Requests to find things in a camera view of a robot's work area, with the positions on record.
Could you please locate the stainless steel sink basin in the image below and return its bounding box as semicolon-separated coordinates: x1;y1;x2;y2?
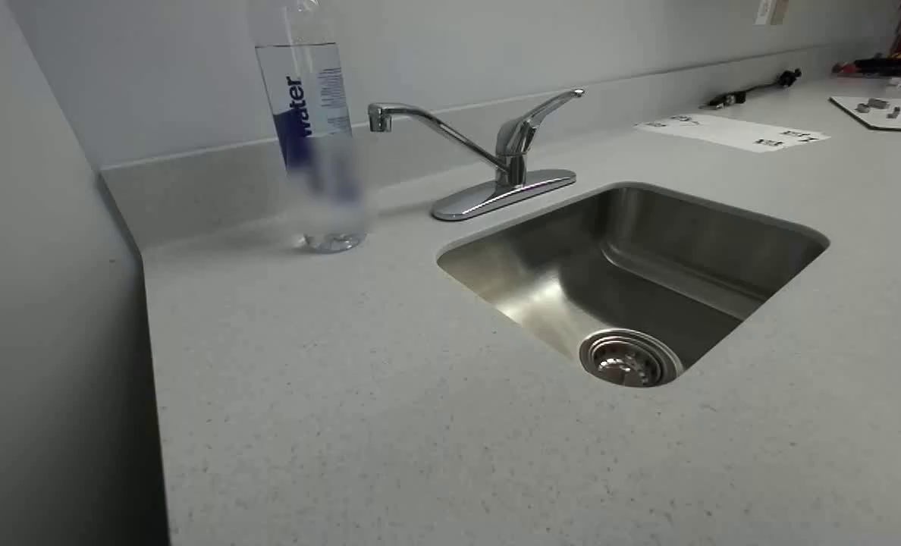
436;181;830;378

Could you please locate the metal sink drain strainer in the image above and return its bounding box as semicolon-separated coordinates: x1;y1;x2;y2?
580;326;684;387

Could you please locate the clear smartwater bottle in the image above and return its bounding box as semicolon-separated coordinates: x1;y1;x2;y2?
248;0;367;252

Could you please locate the black tool on counter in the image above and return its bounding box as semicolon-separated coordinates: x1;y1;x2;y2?
702;68;804;109

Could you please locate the chrome sink faucet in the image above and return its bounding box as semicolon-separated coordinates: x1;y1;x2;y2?
367;87;581;221

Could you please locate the white paper sheet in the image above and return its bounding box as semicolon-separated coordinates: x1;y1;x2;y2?
646;113;821;151

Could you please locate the white wall outlet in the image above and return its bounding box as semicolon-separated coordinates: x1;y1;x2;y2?
756;0;789;27

